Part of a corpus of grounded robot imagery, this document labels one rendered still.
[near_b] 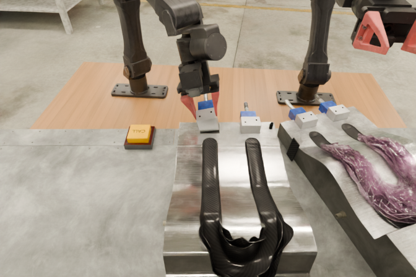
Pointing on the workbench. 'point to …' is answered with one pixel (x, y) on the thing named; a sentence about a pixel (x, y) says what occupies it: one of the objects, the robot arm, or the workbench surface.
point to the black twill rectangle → (293, 149)
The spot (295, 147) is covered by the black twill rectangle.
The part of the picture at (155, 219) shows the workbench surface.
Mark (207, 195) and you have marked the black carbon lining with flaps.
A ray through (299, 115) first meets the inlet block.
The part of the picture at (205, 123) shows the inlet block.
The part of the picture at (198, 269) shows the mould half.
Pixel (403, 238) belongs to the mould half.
